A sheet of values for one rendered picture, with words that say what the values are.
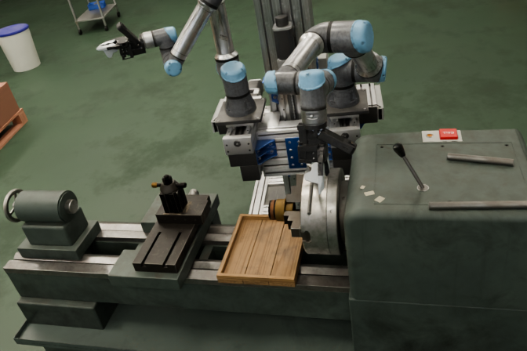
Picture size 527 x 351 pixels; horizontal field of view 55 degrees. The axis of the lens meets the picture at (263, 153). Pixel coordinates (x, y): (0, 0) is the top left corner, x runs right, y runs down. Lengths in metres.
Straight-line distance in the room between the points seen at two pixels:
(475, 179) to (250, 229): 0.93
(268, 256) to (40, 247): 1.01
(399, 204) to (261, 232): 0.72
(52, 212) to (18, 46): 5.70
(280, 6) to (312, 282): 1.24
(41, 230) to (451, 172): 1.66
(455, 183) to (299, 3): 1.13
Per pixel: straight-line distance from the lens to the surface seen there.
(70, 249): 2.34
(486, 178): 1.74
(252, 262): 2.01
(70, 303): 2.46
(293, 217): 1.83
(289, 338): 2.19
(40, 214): 2.32
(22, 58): 7.89
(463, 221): 1.60
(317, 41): 1.85
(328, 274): 1.96
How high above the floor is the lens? 2.27
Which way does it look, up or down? 32 degrees down
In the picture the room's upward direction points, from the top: 11 degrees counter-clockwise
